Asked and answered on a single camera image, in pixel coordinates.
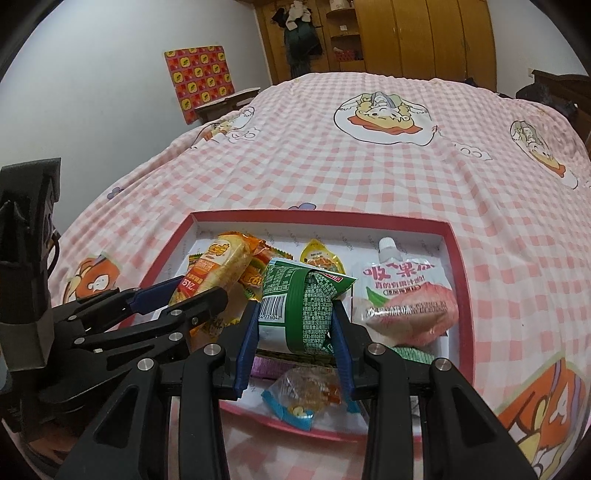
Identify hanging dark clothes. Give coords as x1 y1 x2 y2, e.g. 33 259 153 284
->
270 0 324 79

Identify yellow snack packet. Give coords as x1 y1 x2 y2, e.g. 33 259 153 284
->
300 239 346 278

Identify red cardboard box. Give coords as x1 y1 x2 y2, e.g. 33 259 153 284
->
134 210 476 444

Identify purple tin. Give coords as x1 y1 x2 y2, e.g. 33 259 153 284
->
249 353 340 380

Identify green snack pouch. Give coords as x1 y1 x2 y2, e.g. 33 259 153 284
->
256 257 358 356
392 344 437 365

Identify orange yellow snack bag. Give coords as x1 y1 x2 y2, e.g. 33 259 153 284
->
167 233 252 352

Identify dark wooden headboard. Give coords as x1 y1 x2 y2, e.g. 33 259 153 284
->
531 69 591 153

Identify pink checked printed blanket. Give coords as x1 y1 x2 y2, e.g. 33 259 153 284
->
46 71 591 480

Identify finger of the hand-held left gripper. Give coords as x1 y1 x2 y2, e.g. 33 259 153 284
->
51 276 185 342
69 286 230 370

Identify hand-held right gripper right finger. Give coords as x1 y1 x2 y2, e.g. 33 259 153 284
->
329 305 539 480

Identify pink jelly drink pouch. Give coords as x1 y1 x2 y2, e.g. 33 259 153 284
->
351 236 460 347

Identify wooden wardrobe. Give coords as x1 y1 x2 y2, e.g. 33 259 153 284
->
254 0 497 90

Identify red yellow wall poster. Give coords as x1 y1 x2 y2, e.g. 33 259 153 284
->
164 44 234 125

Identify dark cloth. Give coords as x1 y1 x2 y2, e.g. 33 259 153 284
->
516 83 578 123

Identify clear packet with blue edge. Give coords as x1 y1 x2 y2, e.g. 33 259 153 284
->
261 364 347 432

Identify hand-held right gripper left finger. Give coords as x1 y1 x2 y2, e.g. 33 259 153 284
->
55 302 260 480

